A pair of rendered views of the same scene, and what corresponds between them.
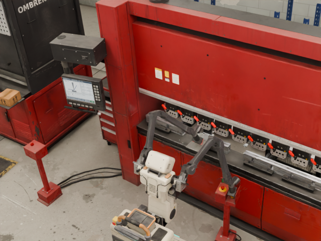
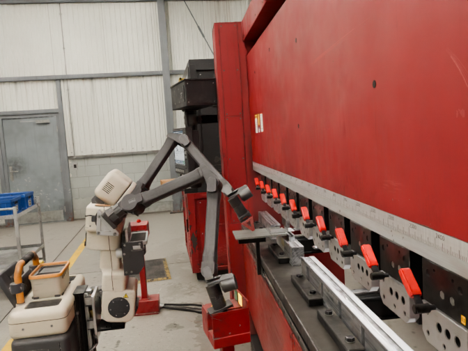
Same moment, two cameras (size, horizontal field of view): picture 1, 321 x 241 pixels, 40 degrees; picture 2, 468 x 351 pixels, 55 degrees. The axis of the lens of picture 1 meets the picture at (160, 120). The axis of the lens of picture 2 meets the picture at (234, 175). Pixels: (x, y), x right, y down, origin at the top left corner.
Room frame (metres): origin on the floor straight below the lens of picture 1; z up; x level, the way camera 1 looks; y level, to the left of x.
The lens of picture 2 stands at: (1.68, -1.98, 1.53)
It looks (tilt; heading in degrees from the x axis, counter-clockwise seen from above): 5 degrees down; 45
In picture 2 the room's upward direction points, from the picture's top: 4 degrees counter-clockwise
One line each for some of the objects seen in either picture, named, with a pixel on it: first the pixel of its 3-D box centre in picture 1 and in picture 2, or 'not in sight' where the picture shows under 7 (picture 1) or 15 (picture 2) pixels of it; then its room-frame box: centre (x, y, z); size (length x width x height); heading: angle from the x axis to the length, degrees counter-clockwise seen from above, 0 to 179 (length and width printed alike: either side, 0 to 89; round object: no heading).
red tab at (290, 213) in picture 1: (292, 213); not in sight; (2.76, -1.17, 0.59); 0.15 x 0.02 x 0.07; 51
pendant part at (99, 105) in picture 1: (85, 91); (186, 150); (3.90, 0.76, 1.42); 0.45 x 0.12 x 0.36; 65
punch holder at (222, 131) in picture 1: (223, 126); (291, 201); (3.42, -0.61, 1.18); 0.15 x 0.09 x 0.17; 51
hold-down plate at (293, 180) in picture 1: (298, 183); (338, 331); (2.85, -1.22, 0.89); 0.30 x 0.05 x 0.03; 51
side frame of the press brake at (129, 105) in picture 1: (143, 88); (279, 181); (4.28, 0.17, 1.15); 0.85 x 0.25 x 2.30; 141
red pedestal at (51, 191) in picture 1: (42, 171); (141, 265); (3.82, 1.42, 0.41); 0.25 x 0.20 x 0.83; 141
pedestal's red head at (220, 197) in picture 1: (227, 191); (224, 315); (2.95, -0.59, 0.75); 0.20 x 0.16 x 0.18; 62
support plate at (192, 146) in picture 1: (200, 143); (258, 232); (3.42, -0.38, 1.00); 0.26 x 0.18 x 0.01; 141
